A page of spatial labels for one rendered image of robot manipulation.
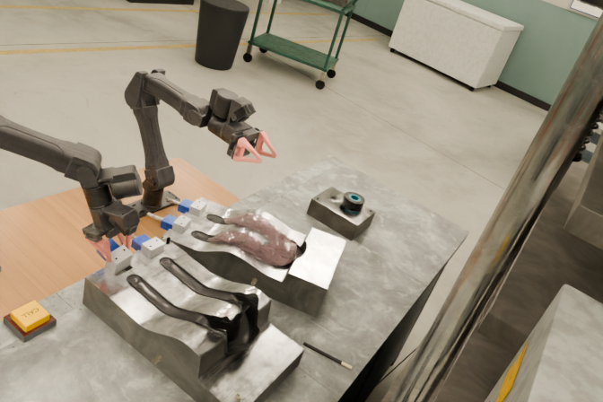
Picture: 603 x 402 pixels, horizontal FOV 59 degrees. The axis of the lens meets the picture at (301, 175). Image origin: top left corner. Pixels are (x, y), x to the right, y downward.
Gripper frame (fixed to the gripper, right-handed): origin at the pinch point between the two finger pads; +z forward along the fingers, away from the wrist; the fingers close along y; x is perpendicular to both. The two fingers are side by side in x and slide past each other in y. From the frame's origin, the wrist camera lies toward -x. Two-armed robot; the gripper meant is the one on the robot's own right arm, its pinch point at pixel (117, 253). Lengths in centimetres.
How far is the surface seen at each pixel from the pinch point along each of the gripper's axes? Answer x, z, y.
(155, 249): -0.7, 4.8, 10.2
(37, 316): 4.3, 5.4, -20.9
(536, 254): -86, 3, 45
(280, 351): -37.6, 24.9, 12.0
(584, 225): -98, -22, 20
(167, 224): 11.7, 8.3, 24.1
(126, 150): 189, 55, 130
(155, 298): -10.3, 10.3, 0.3
